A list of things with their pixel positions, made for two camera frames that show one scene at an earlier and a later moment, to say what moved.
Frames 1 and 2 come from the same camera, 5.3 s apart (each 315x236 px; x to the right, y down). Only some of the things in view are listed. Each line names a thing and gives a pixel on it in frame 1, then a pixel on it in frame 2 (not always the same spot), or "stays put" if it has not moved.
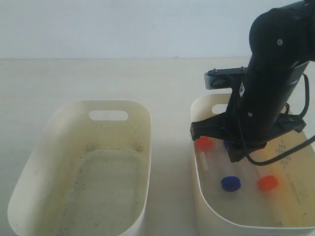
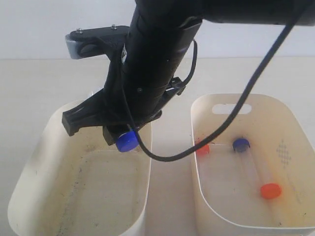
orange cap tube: (203, 145) to (216, 150)
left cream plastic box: (87, 172) stays put
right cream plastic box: (241, 198) stays put
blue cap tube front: (231, 183) to (127, 141)
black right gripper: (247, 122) to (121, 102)
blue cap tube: (226, 144) to (245, 172)
